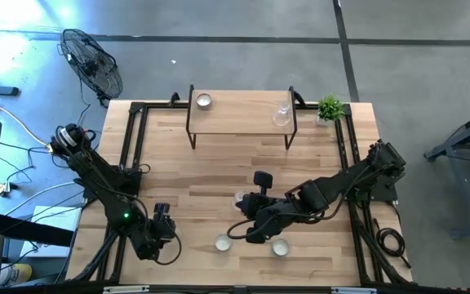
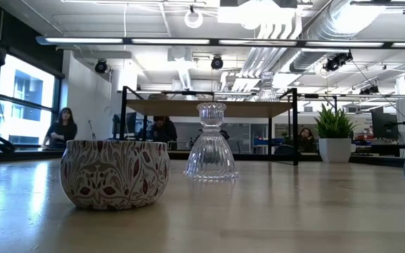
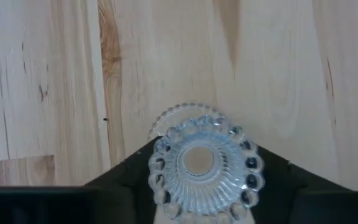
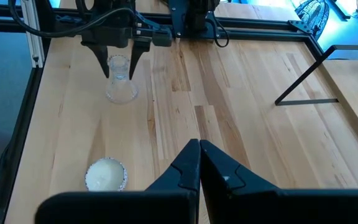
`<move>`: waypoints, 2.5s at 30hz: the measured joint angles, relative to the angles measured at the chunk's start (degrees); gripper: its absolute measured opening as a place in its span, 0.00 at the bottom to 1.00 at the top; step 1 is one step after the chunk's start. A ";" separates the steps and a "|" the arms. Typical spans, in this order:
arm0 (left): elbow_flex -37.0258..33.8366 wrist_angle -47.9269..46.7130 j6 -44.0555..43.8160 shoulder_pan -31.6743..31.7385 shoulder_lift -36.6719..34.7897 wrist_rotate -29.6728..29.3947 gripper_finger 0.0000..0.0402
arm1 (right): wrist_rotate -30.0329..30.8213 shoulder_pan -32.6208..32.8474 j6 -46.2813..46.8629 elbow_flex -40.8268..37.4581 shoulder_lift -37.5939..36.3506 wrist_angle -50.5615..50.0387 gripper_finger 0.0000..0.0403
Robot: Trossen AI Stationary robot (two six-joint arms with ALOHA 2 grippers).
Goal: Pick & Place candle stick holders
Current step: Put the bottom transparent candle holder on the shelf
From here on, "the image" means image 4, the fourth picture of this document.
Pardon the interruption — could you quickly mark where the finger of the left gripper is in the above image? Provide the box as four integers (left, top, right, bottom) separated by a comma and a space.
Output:
88, 43, 110, 78
129, 39, 152, 80

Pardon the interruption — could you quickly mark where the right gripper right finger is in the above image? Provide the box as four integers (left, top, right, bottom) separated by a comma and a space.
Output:
199, 139, 358, 224

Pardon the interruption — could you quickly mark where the white floral patterned candle tin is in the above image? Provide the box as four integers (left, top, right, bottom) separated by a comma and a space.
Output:
84, 157, 129, 192

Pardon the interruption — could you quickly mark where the black floor fan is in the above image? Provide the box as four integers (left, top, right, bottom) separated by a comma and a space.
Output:
294, 0, 331, 40

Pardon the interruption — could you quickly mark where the wooden riser shelf black frame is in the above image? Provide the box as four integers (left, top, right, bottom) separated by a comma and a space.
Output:
274, 44, 358, 162

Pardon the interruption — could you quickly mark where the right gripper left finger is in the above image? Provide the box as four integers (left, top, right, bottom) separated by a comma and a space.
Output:
34, 138, 201, 224

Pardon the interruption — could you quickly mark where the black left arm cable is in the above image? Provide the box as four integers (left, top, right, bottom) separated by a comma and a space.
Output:
7, 0, 136, 39

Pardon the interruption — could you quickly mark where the black metal table frame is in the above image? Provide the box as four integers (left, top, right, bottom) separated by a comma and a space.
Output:
0, 2, 326, 224

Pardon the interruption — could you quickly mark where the clear ribbed glass candlestick holder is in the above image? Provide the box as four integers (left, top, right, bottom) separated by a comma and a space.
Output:
105, 54, 139, 105

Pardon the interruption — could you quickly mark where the silver aluminium extrusion post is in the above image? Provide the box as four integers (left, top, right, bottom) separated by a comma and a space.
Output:
21, 0, 45, 68

